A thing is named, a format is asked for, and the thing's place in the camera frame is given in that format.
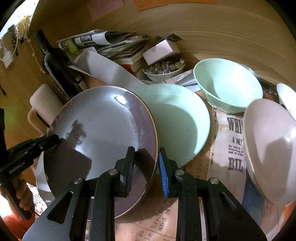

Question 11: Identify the cream mug with handle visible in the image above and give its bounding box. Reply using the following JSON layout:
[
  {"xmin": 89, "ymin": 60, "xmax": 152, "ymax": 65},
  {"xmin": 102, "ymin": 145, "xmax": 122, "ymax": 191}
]
[{"xmin": 28, "ymin": 84, "xmax": 64, "ymax": 135}]

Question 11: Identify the orange sticky note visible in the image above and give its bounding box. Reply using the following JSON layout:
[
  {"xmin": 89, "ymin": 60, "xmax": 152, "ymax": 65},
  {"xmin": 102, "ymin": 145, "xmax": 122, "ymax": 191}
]
[{"xmin": 133, "ymin": 0, "xmax": 220, "ymax": 11}]

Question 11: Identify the white charger with cable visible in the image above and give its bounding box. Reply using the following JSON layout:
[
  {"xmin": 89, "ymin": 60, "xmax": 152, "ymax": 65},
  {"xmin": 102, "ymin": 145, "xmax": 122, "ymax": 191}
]
[{"xmin": 0, "ymin": 16, "xmax": 45, "ymax": 72}]

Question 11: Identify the vintage newspaper print mat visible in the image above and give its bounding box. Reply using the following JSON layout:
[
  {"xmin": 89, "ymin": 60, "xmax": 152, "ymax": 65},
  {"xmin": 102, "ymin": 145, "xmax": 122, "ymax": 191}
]
[{"xmin": 30, "ymin": 69, "xmax": 296, "ymax": 241}]

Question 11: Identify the white paper strip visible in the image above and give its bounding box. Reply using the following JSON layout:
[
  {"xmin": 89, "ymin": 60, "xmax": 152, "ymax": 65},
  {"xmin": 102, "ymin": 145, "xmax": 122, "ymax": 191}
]
[{"xmin": 75, "ymin": 50, "xmax": 145, "ymax": 90}]

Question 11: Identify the mint green bowl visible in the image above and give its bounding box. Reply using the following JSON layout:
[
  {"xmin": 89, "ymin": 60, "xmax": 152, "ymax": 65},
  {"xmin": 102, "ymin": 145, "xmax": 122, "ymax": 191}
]
[{"xmin": 193, "ymin": 58, "xmax": 263, "ymax": 114}]

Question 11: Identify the person's left hand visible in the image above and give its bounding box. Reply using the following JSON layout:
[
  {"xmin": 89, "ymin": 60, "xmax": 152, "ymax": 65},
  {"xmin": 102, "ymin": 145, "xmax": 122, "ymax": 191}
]
[{"xmin": 10, "ymin": 173, "xmax": 35, "ymax": 211}]

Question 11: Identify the pink sticky note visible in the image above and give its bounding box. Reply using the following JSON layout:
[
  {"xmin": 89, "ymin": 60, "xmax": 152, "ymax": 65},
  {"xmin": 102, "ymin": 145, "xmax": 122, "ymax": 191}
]
[{"xmin": 87, "ymin": 0, "xmax": 125, "ymax": 21}]

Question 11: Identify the white plate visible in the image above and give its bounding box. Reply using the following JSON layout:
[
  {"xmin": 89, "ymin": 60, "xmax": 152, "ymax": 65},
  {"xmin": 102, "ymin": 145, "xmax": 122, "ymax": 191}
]
[{"xmin": 35, "ymin": 152, "xmax": 55, "ymax": 206}]

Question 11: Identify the stack of newspapers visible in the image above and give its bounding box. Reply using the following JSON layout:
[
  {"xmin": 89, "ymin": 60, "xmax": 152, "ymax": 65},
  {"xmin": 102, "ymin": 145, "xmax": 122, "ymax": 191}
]
[{"xmin": 57, "ymin": 29, "xmax": 162, "ymax": 65}]

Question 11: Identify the pale pink bowl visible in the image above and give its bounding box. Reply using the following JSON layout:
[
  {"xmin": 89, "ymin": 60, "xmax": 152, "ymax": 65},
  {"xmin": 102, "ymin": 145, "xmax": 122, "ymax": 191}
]
[{"xmin": 243, "ymin": 99, "xmax": 295, "ymax": 207}]

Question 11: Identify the small white box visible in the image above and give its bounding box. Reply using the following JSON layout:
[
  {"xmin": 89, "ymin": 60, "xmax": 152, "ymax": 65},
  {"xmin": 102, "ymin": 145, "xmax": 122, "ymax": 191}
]
[{"xmin": 143, "ymin": 40, "xmax": 180, "ymax": 65}]

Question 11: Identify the small bowl of beads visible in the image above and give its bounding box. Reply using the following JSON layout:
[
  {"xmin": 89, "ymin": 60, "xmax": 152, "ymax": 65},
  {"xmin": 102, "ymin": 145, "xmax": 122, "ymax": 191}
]
[{"xmin": 142, "ymin": 59, "xmax": 186, "ymax": 83}]

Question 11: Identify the small white bowl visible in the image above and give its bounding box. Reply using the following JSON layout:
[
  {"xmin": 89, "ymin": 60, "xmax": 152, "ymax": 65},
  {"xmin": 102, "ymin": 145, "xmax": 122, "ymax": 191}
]
[{"xmin": 276, "ymin": 83, "xmax": 296, "ymax": 118}]

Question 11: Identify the mint green plate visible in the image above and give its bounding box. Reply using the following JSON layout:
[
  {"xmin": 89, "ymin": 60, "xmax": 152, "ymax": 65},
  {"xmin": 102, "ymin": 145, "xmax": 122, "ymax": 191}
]
[{"xmin": 134, "ymin": 83, "xmax": 210, "ymax": 167}]

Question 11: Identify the dark brown plate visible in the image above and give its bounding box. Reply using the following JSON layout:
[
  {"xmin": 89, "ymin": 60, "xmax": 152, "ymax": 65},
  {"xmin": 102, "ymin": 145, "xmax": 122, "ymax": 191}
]
[{"xmin": 43, "ymin": 85, "xmax": 160, "ymax": 219}]

